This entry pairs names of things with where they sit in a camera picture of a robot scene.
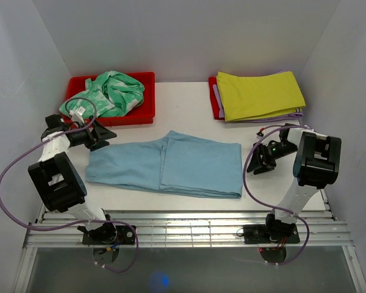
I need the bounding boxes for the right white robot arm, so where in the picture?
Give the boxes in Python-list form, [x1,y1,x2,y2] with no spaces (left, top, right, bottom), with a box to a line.
[243,123,342,246]

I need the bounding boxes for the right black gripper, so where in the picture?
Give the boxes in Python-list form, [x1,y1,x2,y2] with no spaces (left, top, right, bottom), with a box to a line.
[246,142,297,175]

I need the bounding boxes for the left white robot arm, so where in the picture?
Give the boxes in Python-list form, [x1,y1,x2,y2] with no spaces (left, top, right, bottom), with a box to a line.
[28,114,117,244]

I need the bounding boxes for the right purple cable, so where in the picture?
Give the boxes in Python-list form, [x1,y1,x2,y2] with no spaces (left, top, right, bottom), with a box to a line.
[243,125,317,267]

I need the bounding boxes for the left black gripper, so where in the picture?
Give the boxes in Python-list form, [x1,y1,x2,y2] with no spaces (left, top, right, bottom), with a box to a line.
[70,115,117,151]

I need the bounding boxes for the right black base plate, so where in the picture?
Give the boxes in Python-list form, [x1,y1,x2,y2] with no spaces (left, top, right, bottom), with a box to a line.
[236,224,300,244]

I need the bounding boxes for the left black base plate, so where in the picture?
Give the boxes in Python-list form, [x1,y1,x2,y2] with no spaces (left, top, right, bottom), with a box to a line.
[81,225,136,245]

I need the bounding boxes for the lilac folded trousers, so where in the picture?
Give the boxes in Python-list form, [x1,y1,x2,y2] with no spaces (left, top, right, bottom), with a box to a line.
[212,70,304,123]

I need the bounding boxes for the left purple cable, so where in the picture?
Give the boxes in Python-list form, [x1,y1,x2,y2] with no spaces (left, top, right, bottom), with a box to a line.
[0,97,140,272]

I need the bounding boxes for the light blue trousers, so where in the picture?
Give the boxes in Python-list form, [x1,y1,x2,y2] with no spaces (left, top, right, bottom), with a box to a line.
[85,131,243,199]

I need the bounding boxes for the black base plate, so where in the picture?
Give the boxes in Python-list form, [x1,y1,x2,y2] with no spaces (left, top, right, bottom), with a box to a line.
[81,225,136,245]
[236,224,300,244]

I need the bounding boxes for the red folded trousers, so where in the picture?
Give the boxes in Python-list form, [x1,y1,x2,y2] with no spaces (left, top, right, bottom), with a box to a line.
[208,76,224,120]

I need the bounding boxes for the purple cable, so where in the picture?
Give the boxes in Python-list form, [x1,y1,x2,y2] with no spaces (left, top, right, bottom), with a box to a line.
[243,125,317,267]
[0,97,140,272]

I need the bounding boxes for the red plastic bin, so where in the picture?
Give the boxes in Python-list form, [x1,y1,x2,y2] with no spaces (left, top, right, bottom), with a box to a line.
[59,71,156,127]

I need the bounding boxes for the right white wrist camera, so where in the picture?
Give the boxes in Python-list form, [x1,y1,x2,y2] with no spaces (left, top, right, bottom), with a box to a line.
[256,128,265,138]

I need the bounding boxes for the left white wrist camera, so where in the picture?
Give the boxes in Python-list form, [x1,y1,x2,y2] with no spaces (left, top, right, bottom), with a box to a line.
[69,106,85,125]

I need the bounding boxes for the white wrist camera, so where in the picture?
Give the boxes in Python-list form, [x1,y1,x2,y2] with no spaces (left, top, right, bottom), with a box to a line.
[69,106,85,125]
[256,128,265,138]

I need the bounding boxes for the yellow folded trousers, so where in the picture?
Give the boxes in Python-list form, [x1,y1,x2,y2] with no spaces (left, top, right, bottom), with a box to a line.
[216,70,306,122]

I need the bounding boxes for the aluminium rail frame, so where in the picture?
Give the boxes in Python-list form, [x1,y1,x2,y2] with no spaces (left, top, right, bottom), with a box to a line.
[13,121,366,293]

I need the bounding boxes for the green white patterned trousers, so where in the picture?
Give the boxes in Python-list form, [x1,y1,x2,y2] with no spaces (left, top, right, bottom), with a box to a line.
[59,71,145,118]

